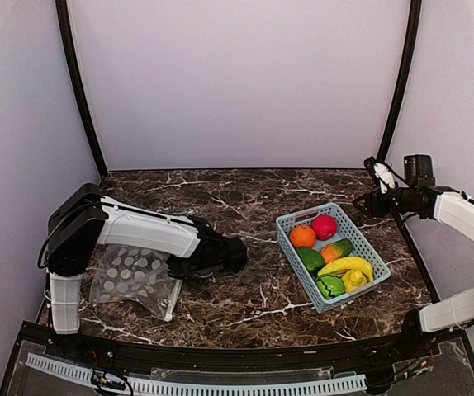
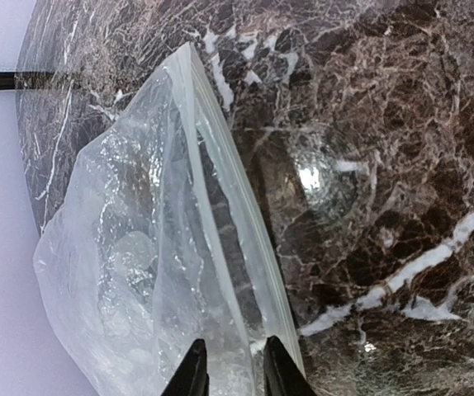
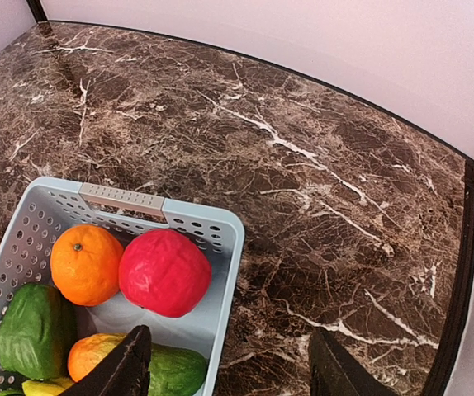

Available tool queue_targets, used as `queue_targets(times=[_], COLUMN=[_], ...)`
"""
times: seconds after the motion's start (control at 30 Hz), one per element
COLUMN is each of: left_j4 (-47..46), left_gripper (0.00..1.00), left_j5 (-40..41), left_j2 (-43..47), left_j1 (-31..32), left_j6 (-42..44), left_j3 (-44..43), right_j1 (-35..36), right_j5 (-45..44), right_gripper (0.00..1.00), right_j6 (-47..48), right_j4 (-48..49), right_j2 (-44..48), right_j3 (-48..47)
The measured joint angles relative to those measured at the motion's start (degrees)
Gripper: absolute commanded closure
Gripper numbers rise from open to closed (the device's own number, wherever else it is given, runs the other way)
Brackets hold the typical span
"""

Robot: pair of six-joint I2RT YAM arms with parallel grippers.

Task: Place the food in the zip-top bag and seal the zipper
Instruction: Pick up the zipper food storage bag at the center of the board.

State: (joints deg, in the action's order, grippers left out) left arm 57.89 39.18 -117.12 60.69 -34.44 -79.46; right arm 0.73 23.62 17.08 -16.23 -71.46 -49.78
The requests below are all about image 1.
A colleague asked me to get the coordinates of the black corner post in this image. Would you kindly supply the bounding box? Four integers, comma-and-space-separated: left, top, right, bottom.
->
377, 0, 422, 161
55, 0, 108, 180

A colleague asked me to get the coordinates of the green toy avocado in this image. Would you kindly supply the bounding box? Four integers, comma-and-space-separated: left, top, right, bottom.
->
296, 247, 325, 276

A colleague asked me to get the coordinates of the green toy cabbage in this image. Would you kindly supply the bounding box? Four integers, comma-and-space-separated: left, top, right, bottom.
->
315, 275, 345, 300

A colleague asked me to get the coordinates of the black right corner post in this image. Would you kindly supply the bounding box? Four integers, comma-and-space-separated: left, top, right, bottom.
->
377, 0, 422, 161

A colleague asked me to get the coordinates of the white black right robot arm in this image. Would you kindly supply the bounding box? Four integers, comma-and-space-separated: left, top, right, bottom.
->
353, 186, 474, 358

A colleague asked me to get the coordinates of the light blue cable duct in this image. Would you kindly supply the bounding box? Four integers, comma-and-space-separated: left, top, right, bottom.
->
25, 352, 367, 396

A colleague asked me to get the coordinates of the yellow toy pepper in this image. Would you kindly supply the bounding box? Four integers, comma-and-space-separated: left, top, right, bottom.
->
341, 270, 367, 293

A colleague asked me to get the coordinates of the red toy apple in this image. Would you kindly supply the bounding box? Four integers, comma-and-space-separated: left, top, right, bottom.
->
310, 214, 338, 241

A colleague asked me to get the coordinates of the orange toy orange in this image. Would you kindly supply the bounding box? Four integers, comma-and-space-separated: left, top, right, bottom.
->
289, 225, 316, 248

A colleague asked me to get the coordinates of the light blue perforated basket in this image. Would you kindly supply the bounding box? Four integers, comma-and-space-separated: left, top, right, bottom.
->
276, 203, 391, 314

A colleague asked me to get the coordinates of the black left corner post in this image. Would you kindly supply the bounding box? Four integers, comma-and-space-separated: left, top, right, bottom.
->
55, 0, 108, 180

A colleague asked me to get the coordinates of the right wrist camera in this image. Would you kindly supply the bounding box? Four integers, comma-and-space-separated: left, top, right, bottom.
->
364, 157, 396, 194

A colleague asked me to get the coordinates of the clear dotted zip top bag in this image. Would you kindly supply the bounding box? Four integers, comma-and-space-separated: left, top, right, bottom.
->
89, 244, 182, 322

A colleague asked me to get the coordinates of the yellow toy banana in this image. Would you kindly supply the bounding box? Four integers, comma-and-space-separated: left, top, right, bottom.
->
317, 257, 374, 282

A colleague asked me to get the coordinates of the black front rail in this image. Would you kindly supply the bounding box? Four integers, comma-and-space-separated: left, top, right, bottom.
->
16, 322, 473, 387

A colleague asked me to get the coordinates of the orange green toy mango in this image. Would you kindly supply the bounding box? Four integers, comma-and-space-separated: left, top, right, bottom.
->
320, 238, 353, 264

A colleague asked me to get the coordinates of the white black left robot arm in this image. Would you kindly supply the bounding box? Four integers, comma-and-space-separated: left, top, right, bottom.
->
37, 183, 248, 360

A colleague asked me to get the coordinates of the small front circuit board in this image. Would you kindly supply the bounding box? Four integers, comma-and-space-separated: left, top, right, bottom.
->
91, 371, 126, 392

